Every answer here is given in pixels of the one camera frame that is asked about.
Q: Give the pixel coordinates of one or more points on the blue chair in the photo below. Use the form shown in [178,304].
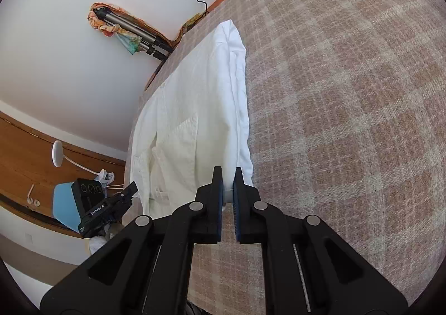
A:
[64,203]

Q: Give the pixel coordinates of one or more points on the white clip lamp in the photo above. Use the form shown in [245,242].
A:
[57,154]

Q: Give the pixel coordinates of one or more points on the white shirt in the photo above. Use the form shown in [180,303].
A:
[181,120]

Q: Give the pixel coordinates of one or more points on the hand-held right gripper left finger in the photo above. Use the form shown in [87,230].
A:
[218,203]

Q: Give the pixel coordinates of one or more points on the beige plaid blanket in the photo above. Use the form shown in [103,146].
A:
[331,109]

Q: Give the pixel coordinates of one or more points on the black silver tripod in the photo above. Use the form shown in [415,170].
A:
[96,22]

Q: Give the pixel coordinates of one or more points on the wooden door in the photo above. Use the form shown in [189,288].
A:
[28,161]

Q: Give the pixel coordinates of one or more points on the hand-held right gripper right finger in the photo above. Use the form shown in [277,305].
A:
[237,207]

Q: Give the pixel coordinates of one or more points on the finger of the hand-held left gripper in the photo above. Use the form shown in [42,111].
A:
[129,190]

